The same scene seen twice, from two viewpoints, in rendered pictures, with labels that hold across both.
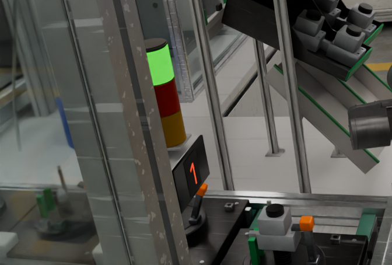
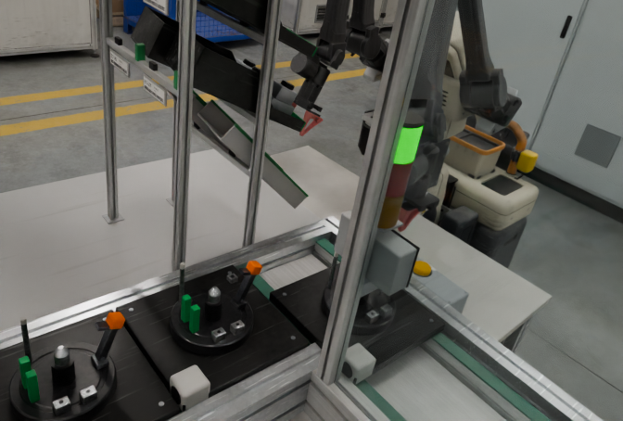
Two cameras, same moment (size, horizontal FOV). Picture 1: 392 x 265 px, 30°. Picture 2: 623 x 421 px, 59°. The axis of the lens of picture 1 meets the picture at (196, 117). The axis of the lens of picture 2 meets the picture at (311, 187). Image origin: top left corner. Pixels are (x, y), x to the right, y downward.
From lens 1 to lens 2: 1.13 m
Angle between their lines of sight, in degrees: 63
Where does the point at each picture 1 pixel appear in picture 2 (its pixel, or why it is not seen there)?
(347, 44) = (287, 97)
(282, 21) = (267, 80)
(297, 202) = (268, 250)
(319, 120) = (268, 171)
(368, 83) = not seen: hidden behind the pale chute
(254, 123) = (41, 194)
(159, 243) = not seen: outside the picture
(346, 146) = (285, 188)
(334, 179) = (204, 224)
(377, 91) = not seen: hidden behind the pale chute
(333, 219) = (295, 254)
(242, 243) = (294, 303)
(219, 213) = (230, 287)
